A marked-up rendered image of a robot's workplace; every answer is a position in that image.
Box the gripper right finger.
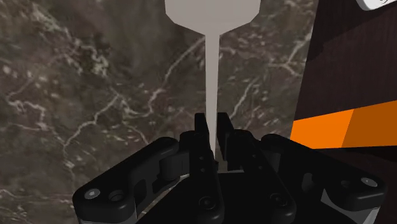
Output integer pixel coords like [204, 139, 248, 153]
[216, 111, 389, 224]

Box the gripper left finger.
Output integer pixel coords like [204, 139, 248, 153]
[72, 112, 225, 224]

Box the grey spatula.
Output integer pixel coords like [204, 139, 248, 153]
[164, 0, 261, 172]

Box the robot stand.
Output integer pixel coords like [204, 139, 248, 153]
[289, 0, 397, 224]

